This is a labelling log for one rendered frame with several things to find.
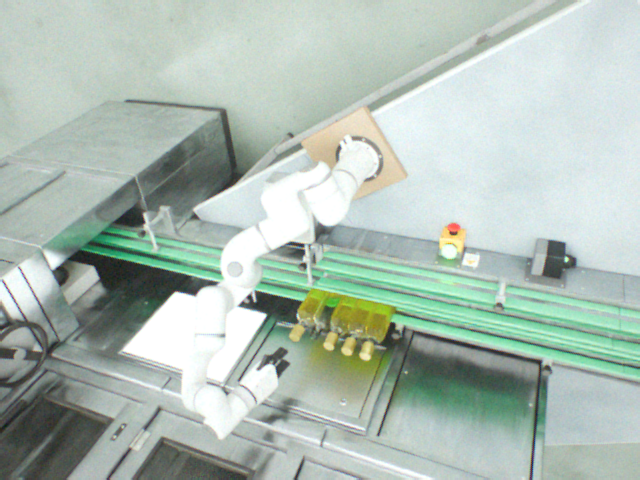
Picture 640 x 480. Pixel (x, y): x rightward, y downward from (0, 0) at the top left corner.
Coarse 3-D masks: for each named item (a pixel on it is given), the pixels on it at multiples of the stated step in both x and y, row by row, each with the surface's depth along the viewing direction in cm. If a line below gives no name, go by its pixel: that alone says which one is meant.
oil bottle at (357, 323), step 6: (360, 300) 166; (366, 300) 166; (360, 306) 164; (366, 306) 164; (372, 306) 164; (354, 312) 162; (360, 312) 162; (366, 312) 162; (354, 318) 160; (360, 318) 160; (366, 318) 160; (348, 324) 159; (354, 324) 158; (360, 324) 158; (366, 324) 159; (348, 330) 159; (354, 330) 157; (360, 330) 157; (360, 336) 158
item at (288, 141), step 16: (544, 0) 165; (512, 16) 171; (528, 16) 169; (480, 32) 180; (496, 32) 176; (464, 48) 183; (432, 64) 190; (400, 80) 198; (368, 96) 209; (320, 128) 225; (288, 144) 236; (272, 160) 239
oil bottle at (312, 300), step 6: (312, 288) 173; (312, 294) 170; (318, 294) 170; (324, 294) 171; (306, 300) 168; (312, 300) 168; (318, 300) 168; (306, 306) 166; (312, 306) 166; (300, 312) 164; (306, 312) 164; (312, 312) 164; (300, 318) 164; (306, 318) 163; (312, 318) 164; (312, 324) 165
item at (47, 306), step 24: (0, 240) 174; (0, 264) 163; (24, 264) 165; (0, 288) 159; (24, 288) 167; (48, 288) 176; (0, 312) 162; (24, 312) 168; (48, 312) 177; (72, 312) 187; (48, 336) 179
